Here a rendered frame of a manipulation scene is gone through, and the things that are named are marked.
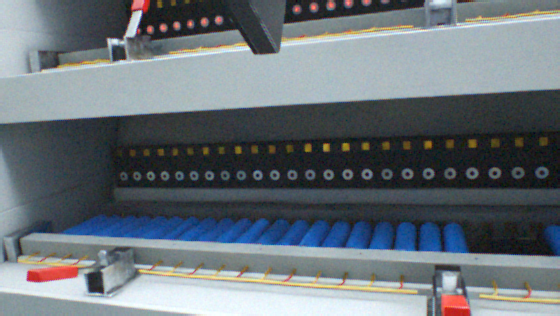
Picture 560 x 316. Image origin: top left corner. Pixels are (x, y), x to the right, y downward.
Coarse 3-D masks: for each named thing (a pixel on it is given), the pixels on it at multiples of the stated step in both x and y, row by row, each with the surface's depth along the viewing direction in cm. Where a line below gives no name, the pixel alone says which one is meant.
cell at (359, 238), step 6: (360, 222) 40; (366, 222) 40; (354, 228) 39; (360, 228) 39; (366, 228) 39; (354, 234) 38; (360, 234) 37; (366, 234) 38; (348, 240) 37; (354, 240) 36; (360, 240) 36; (366, 240) 37; (348, 246) 35; (354, 246) 35; (360, 246) 35; (366, 246) 36
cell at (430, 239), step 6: (420, 228) 39; (426, 228) 38; (432, 228) 37; (438, 228) 38; (420, 234) 38; (426, 234) 36; (432, 234) 36; (438, 234) 37; (420, 240) 36; (426, 240) 35; (432, 240) 35; (438, 240) 35; (420, 246) 35; (426, 246) 34; (432, 246) 34; (438, 246) 34
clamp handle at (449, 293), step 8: (448, 280) 26; (448, 288) 27; (448, 296) 23; (456, 296) 23; (448, 304) 21; (456, 304) 21; (464, 304) 21; (448, 312) 20; (456, 312) 20; (464, 312) 20
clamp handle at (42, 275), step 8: (104, 256) 34; (104, 264) 35; (32, 272) 28; (40, 272) 28; (48, 272) 29; (56, 272) 30; (64, 272) 30; (72, 272) 31; (80, 272) 32; (88, 272) 32; (32, 280) 28; (40, 280) 28; (48, 280) 29
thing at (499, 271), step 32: (32, 256) 41; (64, 256) 40; (96, 256) 39; (160, 256) 37; (192, 256) 36; (224, 256) 35; (256, 256) 34; (288, 256) 33; (320, 256) 33; (352, 256) 32; (384, 256) 32; (416, 256) 31; (448, 256) 31; (480, 256) 30; (512, 256) 30; (352, 288) 30; (384, 288) 30; (512, 288) 29; (544, 288) 28
